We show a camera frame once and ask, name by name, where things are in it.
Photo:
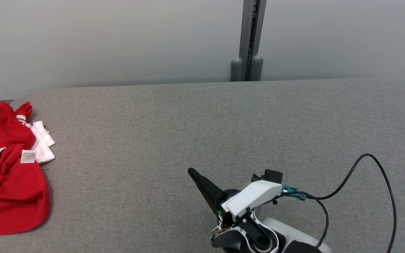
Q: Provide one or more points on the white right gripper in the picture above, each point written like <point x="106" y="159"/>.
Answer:
<point x="255" y="195"/>

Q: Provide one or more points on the red garment with white label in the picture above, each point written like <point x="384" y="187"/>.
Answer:
<point x="16" y="196"/>

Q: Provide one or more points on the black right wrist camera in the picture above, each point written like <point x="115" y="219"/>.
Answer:
<point x="272" y="175"/>

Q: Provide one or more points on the teal right camera connector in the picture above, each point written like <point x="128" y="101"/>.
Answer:
<point x="292" y="191"/>

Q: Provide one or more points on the grey cylindrical post foot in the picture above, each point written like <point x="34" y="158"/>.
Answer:
<point x="236" y="70"/>
<point x="257" y="68"/>

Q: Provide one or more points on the grey slotted metal wall post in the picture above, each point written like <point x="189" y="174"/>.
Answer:
<point x="245" y="28"/>

